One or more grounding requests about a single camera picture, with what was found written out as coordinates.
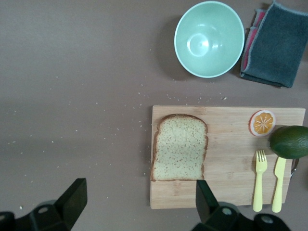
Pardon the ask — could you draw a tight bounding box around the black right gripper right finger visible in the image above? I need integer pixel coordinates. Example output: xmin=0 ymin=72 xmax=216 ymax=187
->
xmin=192 ymin=179 xmax=256 ymax=231

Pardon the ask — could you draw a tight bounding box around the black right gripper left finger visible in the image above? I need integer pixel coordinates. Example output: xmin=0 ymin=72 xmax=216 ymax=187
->
xmin=16 ymin=178 xmax=88 ymax=231

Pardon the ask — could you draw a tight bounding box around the light bread slice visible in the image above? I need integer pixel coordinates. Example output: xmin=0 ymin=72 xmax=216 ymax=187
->
xmin=150 ymin=114 xmax=209 ymax=182

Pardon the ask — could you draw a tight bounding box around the wooden cutting board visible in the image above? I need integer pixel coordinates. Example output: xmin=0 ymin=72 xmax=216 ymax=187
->
xmin=149 ymin=105 xmax=306 ymax=209

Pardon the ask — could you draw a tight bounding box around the yellow plastic fork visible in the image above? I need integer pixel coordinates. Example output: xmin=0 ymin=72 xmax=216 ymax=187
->
xmin=252 ymin=150 xmax=268 ymax=212

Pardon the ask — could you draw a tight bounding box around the yellow plastic knife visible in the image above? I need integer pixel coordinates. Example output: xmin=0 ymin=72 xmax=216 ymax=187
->
xmin=271 ymin=156 xmax=287 ymax=213

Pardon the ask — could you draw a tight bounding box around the toy orange slice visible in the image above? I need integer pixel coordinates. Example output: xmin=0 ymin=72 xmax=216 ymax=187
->
xmin=248 ymin=110 xmax=277 ymax=137

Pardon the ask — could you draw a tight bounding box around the dark green avocado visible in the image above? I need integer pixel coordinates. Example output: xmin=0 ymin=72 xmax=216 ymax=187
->
xmin=269 ymin=125 xmax=308 ymax=160

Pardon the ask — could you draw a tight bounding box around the pale green bowl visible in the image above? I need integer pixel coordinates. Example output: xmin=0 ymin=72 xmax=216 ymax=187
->
xmin=174 ymin=1 xmax=245 ymax=78

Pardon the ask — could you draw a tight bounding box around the folded dark grey cloth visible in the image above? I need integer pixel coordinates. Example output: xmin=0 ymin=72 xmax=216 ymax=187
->
xmin=240 ymin=0 xmax=308 ymax=89

